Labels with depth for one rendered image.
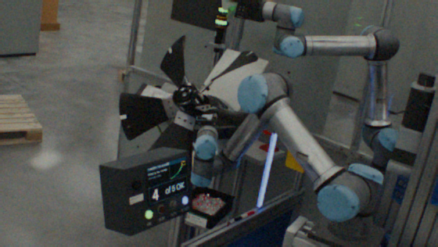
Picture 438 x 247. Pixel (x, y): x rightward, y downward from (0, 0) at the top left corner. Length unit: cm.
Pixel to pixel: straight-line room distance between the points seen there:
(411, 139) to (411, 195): 19
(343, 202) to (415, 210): 39
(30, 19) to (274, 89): 648
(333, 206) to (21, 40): 674
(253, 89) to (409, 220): 71
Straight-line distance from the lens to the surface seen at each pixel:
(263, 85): 153
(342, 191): 145
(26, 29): 782
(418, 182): 176
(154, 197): 141
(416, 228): 180
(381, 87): 211
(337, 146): 266
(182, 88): 221
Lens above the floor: 181
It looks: 19 degrees down
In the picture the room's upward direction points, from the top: 10 degrees clockwise
